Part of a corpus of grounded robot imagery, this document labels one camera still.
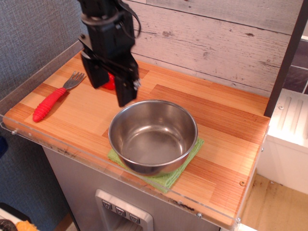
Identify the yellow object at corner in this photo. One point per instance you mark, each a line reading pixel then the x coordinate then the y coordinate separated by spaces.
pixel 25 226

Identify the dark right cabinet post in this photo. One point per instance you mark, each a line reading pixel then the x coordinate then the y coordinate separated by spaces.
pixel 288 58

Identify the stainless steel bowl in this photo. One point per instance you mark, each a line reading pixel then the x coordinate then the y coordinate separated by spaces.
pixel 153 137

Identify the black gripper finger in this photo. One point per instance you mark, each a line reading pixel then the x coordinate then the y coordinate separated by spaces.
pixel 126 91
pixel 98 76

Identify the fork with red handle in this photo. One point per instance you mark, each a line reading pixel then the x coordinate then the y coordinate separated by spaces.
pixel 46 105

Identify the green folded towel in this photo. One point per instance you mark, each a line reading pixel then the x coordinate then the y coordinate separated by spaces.
pixel 165 182

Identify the red plastic bell pepper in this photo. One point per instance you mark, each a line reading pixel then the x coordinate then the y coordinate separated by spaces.
pixel 110 85

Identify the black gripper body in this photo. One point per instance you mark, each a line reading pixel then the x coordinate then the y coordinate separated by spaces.
pixel 111 44

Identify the silver dispenser panel with buttons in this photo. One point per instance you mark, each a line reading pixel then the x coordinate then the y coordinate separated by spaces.
pixel 119 215

